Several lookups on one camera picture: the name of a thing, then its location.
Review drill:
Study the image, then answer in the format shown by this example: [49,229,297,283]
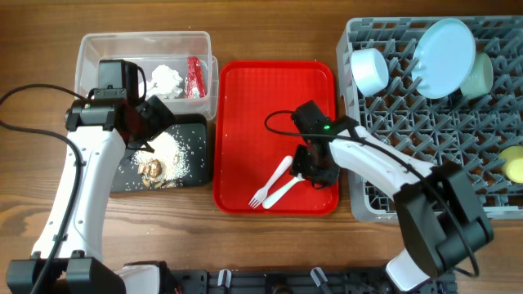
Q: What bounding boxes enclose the mint green bowl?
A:
[460,52,494,99]

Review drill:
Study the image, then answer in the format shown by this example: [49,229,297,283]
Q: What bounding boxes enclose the white plastic spoon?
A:
[262,173,304,209]

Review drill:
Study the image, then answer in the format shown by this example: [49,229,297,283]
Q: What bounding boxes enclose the light blue small bowl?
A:
[351,48,389,96]

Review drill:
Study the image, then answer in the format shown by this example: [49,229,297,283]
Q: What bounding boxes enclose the black plastic tray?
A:
[110,114,213,194]

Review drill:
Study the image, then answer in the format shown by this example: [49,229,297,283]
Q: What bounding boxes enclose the white napkin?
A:
[147,65,183,99]
[138,81,157,99]

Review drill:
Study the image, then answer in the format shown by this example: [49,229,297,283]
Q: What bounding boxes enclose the white plastic fork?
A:
[248,155,293,208]

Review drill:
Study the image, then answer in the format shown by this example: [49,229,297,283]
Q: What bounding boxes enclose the light blue plate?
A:
[411,18,476,99]

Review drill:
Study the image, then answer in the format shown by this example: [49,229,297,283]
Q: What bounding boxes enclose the clear plastic bin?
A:
[74,31,218,120]

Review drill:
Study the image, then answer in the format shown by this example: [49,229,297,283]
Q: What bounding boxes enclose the red serving tray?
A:
[213,60,339,216]

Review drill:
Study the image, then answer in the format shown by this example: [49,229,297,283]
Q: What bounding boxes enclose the grey dishwasher rack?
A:
[336,16,522,220]

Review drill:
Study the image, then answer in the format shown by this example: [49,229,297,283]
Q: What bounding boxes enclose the rice and food scraps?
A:
[120,126,208,192]

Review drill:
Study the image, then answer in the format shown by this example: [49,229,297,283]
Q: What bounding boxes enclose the red sauce packet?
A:
[185,56,207,99]

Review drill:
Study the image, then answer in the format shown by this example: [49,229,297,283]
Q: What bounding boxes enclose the yellow plastic cup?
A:
[498,145,523,184]

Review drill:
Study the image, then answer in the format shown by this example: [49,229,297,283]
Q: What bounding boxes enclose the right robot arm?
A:
[291,101,494,292]

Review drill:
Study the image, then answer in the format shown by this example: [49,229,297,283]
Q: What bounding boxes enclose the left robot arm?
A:
[7,60,178,293]

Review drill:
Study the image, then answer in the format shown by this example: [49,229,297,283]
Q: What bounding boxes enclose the left black cable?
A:
[0,83,89,294]

